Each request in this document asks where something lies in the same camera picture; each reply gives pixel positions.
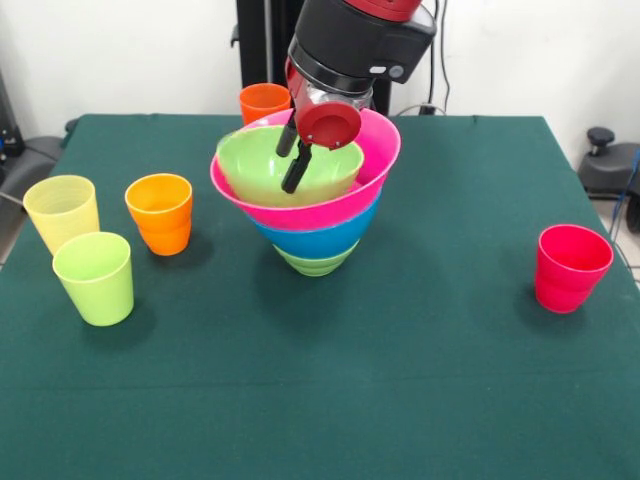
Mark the magenta plastic cup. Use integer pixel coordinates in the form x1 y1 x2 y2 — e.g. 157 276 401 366
534 224 615 315

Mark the dark green tablecloth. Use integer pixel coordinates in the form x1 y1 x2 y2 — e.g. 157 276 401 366
0 113 640 480

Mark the red-orange plastic cup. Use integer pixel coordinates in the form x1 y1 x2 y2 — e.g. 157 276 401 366
239 83 293 126

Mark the light green plastic cup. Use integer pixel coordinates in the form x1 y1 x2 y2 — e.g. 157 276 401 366
52 231 135 328

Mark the blue plastic bowl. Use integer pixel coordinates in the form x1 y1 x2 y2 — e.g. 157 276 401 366
252 187 384 261

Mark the large green plastic bowl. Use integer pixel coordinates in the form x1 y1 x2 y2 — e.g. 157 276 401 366
217 124 365 209

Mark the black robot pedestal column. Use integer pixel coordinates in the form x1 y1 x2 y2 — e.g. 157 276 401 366
230 0 405 116

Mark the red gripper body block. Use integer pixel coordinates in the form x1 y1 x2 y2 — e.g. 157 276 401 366
284 59 362 151

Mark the black wall cable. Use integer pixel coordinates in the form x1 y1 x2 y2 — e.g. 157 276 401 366
431 0 451 114

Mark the yellow plastic cup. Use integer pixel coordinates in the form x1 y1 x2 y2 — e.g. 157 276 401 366
22 174 100 256

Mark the grey wall socket plug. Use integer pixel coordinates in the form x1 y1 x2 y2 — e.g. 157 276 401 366
399 103 447 116

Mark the orange plastic cup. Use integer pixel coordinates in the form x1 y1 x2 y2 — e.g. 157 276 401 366
124 173 194 257

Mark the large pink plastic bowl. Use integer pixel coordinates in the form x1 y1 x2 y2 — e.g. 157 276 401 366
209 107 403 232

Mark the black equipment box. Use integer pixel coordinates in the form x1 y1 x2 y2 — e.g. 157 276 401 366
0 69 24 156

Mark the small green plastic bowl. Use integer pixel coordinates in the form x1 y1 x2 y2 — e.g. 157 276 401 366
272 240 360 278

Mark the grey base with black knob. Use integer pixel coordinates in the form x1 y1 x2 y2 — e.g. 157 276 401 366
579 127 640 201

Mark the grey rounded base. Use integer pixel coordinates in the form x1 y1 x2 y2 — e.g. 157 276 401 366
0 134 64 201

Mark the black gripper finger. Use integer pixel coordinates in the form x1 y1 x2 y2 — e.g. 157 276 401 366
275 117 298 159
280 142 313 194

